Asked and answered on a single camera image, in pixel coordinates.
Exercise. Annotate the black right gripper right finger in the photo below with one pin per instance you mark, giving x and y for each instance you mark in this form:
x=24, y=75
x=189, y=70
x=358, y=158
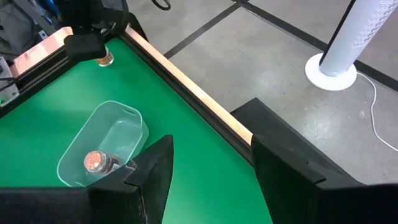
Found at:
x=295, y=186

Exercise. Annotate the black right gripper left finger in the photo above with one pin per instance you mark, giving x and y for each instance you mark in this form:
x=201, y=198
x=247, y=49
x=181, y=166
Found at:
x=140, y=193

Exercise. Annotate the small glass spice jar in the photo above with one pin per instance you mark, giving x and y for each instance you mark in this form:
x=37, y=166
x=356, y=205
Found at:
x=96, y=161
x=105, y=60

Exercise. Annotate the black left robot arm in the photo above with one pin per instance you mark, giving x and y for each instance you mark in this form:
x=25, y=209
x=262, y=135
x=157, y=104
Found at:
x=90, y=15

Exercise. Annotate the small teal plastic basket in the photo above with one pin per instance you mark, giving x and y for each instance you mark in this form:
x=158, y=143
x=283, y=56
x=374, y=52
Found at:
x=124, y=130

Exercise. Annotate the grey metal stand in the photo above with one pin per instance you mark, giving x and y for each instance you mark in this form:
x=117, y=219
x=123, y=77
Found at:
x=18, y=31

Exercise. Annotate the green felt table mat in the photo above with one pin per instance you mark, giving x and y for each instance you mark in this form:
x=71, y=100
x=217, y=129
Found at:
x=46, y=109

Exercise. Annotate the grey control box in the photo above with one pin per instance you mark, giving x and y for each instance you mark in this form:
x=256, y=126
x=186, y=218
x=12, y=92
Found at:
x=6, y=84

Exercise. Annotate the white pole with round base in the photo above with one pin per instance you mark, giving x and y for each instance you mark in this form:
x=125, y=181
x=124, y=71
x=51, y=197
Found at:
x=351, y=40

